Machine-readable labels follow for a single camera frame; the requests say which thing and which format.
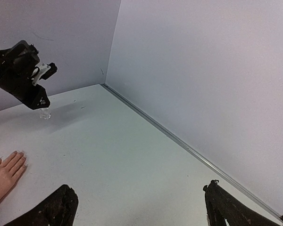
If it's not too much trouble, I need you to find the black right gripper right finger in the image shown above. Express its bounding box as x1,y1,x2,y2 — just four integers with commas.
203,180,279,226

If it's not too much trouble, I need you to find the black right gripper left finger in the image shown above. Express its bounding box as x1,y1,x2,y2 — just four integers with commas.
5,184,78,226

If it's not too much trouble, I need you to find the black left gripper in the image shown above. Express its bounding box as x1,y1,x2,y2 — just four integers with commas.
0,77,50,110

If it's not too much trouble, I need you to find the clear nail polish bottle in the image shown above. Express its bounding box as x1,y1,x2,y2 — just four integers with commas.
39,108,51,120

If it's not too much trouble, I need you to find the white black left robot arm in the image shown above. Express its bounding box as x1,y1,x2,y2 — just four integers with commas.
0,40,58,110

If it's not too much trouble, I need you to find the mannequin hand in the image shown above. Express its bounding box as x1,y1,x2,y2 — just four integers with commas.
0,151,26,201

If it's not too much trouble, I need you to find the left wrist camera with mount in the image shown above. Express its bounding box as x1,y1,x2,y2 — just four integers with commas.
30,63,58,86

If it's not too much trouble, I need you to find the aluminium table edge rail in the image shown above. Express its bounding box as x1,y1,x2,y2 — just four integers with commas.
101,83,283,223

